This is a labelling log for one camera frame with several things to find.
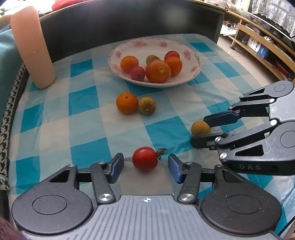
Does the yellowish small fruit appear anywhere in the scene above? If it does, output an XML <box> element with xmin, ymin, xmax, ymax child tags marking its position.
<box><xmin>191</xmin><ymin>121</ymin><xmax>211</xmax><ymax>136</ymax></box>

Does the red cherry tomato with stem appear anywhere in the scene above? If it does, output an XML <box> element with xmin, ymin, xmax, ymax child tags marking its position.
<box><xmin>132</xmin><ymin>147</ymin><xmax>167</xmax><ymax>172</ymax></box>

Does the orange tangerine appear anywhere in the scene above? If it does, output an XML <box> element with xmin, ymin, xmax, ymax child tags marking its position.
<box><xmin>120</xmin><ymin>56</ymin><xmax>139</xmax><ymax>73</ymax></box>
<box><xmin>116</xmin><ymin>92</ymin><xmax>138</xmax><ymax>114</ymax></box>
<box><xmin>165</xmin><ymin>56</ymin><xmax>183</xmax><ymax>76</ymax></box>

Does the brownish green fruit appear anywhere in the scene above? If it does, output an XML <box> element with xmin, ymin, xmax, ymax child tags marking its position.
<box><xmin>138</xmin><ymin>97</ymin><xmax>156</xmax><ymax>116</ymax></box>

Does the large red-orange tomato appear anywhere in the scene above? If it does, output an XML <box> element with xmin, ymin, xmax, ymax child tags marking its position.
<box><xmin>145</xmin><ymin>60</ymin><xmax>171</xmax><ymax>83</ymax></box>

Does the small yellow-green fruit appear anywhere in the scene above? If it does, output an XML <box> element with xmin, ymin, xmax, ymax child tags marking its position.
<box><xmin>145</xmin><ymin>54</ymin><xmax>160</xmax><ymax>64</ymax></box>

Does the wooden tv shelf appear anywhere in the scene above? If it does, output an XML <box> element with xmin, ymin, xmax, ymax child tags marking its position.
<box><xmin>221</xmin><ymin>9</ymin><xmax>295</xmax><ymax>82</ymax></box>

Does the blue checkered tablecloth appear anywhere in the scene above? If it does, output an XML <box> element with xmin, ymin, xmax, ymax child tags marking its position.
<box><xmin>7</xmin><ymin>33</ymin><xmax>294</xmax><ymax>236</ymax></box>

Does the white floral plate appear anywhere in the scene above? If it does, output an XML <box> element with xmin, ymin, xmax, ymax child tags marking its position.
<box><xmin>107</xmin><ymin>37</ymin><xmax>202</xmax><ymax>88</ymax></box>

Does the teal houndstooth-trimmed blanket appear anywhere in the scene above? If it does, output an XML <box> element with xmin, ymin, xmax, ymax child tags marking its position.
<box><xmin>1</xmin><ymin>25</ymin><xmax>23</xmax><ymax>191</ymax></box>

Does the dark coffee table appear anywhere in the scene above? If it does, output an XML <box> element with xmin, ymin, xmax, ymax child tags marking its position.
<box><xmin>40</xmin><ymin>1</ymin><xmax>226</xmax><ymax>62</ymax></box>

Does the pink ribbed cylinder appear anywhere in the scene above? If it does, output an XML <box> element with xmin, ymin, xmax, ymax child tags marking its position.
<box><xmin>10</xmin><ymin>6</ymin><xmax>56</xmax><ymax>89</ymax></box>

